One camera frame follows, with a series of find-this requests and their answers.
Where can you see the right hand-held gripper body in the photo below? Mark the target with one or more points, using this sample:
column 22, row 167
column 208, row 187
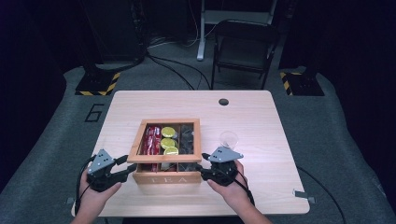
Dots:
column 224, row 171

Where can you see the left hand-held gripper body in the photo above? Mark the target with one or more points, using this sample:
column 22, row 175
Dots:
column 101, row 174

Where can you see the wooden tea box glass lid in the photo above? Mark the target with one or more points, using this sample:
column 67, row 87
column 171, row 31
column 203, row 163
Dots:
column 166, row 179

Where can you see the person's right hand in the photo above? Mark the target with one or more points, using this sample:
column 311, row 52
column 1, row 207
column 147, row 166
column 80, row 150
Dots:
column 233, row 194

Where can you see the person's left hand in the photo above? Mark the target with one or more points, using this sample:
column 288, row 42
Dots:
column 93, row 199

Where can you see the bundle of dark tea packets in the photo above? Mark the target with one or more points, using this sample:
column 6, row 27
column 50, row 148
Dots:
column 186, row 140

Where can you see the yellow round capsule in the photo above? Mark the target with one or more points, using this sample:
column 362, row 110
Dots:
column 171, row 151
column 168, row 132
column 168, row 143

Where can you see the bundle of red tea packets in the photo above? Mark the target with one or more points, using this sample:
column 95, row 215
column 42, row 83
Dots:
column 152, row 140

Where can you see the grey metal table clamp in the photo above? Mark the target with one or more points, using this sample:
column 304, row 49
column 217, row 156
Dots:
column 70, row 200
column 303, row 196

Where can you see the black stand striped base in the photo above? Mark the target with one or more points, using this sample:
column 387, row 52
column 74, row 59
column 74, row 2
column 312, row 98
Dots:
column 98, row 84
column 303, row 84

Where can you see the black folding chair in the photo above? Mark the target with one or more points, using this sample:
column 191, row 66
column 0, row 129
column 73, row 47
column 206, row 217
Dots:
column 243, row 53

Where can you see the white metal desk frame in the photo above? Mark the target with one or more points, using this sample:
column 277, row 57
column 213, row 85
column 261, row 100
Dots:
column 201, row 34

